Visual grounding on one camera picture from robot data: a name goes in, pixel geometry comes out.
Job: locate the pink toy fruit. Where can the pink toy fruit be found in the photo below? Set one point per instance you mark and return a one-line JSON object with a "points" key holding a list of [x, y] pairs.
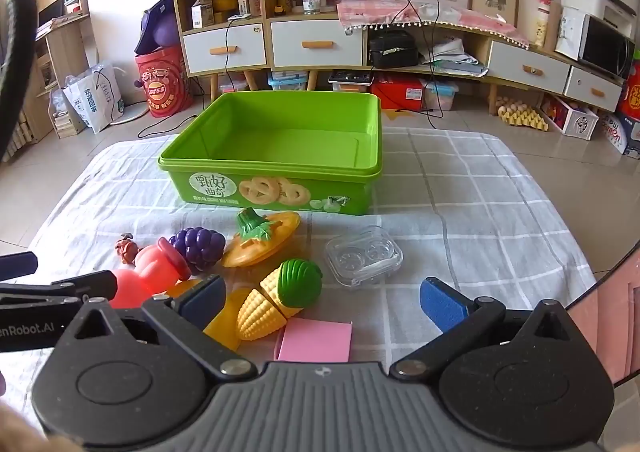
{"points": [[150, 272]]}

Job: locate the red printed bucket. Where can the red printed bucket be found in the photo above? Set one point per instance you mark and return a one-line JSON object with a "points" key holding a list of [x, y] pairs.
{"points": [[162, 81]]}

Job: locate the green plastic box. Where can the green plastic box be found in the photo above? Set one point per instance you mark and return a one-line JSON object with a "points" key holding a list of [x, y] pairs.
{"points": [[280, 141]]}

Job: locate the wooden low cabinet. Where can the wooden low cabinet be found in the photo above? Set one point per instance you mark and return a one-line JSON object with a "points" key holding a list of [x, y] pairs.
{"points": [[470, 34]]}

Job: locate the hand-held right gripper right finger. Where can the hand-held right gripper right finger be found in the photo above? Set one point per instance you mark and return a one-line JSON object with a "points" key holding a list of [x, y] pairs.
{"points": [[442, 304]]}

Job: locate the small white carton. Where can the small white carton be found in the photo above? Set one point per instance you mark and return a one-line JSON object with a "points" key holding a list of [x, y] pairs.
{"points": [[202, 15]]}

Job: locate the grey checkered blanket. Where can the grey checkered blanket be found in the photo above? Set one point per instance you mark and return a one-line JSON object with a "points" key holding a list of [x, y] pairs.
{"points": [[475, 212]]}

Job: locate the white radiator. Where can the white radiator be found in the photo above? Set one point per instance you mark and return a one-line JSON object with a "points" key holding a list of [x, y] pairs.
{"points": [[12, 131]]}

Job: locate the clear plastic case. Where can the clear plastic case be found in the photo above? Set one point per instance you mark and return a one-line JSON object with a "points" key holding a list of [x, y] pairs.
{"points": [[365, 257]]}

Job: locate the person's left forearm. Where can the person's left forearm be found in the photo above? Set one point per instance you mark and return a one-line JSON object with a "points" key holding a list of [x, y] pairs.
{"points": [[25, 432]]}

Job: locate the purple plush toy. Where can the purple plush toy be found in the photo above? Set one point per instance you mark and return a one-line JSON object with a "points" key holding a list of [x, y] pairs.
{"points": [[162, 26]]}

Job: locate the white paper bag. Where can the white paper bag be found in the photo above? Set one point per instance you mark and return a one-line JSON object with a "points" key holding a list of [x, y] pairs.
{"points": [[92, 99]]}

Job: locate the pile of white papers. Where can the pile of white papers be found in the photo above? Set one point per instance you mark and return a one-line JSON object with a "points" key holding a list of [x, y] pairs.
{"points": [[452, 56]]}

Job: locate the pink fringed cloth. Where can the pink fringed cloth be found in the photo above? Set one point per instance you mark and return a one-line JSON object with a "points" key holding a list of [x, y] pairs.
{"points": [[370, 11]]}

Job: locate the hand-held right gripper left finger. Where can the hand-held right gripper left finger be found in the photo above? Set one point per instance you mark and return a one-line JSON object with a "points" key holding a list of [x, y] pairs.
{"points": [[202, 299]]}

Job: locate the small brown toy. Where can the small brown toy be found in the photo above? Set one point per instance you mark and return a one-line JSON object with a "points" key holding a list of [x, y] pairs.
{"points": [[126, 249]]}

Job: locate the toy corn cob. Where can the toy corn cob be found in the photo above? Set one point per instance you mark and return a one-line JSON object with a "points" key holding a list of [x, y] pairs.
{"points": [[260, 314]]}

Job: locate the pink flat block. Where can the pink flat block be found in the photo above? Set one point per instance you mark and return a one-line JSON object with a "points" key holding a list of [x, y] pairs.
{"points": [[315, 339]]}

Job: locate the white printer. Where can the white printer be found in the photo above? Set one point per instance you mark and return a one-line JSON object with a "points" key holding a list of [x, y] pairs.
{"points": [[595, 1]]}

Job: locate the clear storage box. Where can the clear storage box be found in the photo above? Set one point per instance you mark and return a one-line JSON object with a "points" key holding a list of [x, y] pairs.
{"points": [[442, 95], [287, 80], [350, 80]]}

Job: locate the purple toy grapes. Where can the purple toy grapes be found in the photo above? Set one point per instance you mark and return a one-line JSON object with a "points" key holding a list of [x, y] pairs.
{"points": [[200, 247]]}

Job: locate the red flat box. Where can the red flat box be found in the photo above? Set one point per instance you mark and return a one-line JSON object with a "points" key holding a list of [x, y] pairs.
{"points": [[400, 91]]}

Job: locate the yellow toy cup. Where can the yellow toy cup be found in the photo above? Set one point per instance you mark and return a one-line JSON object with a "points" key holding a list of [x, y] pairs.
{"points": [[225, 327]]}

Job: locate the black bag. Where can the black bag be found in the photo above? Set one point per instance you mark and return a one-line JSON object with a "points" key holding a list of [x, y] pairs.
{"points": [[395, 51]]}

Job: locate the orange toy fruit slice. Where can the orange toy fruit slice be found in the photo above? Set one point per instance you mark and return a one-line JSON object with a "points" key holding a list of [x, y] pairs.
{"points": [[275, 232]]}

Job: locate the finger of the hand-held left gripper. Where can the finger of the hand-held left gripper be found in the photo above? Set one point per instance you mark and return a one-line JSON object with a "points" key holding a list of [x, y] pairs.
{"points": [[60, 289], [17, 264]]}

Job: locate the wooden desk shelf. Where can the wooden desk shelf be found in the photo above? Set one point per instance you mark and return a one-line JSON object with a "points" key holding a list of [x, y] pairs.
{"points": [[60, 46]]}

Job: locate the microwave oven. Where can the microwave oven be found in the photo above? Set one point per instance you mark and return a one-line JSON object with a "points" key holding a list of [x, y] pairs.
{"points": [[600, 46]]}

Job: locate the pink sheet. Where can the pink sheet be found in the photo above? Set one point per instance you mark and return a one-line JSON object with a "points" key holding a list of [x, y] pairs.
{"points": [[610, 322]]}

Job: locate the yellow egg tray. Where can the yellow egg tray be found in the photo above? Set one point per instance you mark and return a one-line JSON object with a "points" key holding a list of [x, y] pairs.
{"points": [[522, 116]]}

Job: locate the white and red carton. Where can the white and red carton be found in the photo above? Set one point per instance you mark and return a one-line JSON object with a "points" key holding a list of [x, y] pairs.
{"points": [[575, 119]]}

